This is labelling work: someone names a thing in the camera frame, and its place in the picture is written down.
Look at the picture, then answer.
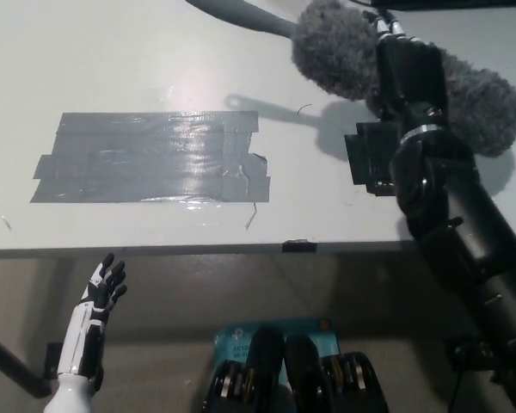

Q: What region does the black table leg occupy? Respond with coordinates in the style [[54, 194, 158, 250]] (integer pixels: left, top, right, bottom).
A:
[[0, 327, 53, 398]]

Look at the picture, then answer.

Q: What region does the grey duct tape patch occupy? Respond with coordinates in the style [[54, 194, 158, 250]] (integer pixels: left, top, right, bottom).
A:
[[29, 110, 271, 204]]

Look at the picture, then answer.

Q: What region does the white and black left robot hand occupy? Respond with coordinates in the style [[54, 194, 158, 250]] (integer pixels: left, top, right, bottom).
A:
[[56, 252, 128, 381]]

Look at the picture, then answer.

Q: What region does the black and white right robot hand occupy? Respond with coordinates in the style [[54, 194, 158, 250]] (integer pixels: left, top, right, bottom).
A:
[[371, 7, 452, 139]]

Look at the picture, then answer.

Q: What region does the teal cardboard box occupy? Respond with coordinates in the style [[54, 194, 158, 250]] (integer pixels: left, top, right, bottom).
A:
[[213, 317, 341, 370]]

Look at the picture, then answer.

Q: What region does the black tape patch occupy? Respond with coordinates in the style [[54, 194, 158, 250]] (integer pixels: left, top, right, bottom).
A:
[[343, 121, 403, 199]]

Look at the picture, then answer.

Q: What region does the grey fluffy duster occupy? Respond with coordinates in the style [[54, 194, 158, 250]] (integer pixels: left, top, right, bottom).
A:
[[184, 0, 516, 158]]

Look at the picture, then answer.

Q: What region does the small black tape strip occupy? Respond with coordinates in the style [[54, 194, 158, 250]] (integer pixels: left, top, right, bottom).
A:
[[282, 237, 318, 254]]

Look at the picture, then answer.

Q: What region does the black device on desk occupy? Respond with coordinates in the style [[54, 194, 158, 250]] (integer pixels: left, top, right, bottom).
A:
[[372, 0, 516, 9]]

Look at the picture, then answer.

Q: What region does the black leg bracket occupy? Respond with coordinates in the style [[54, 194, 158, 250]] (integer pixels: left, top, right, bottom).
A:
[[446, 337, 507, 383], [46, 342, 65, 380]]

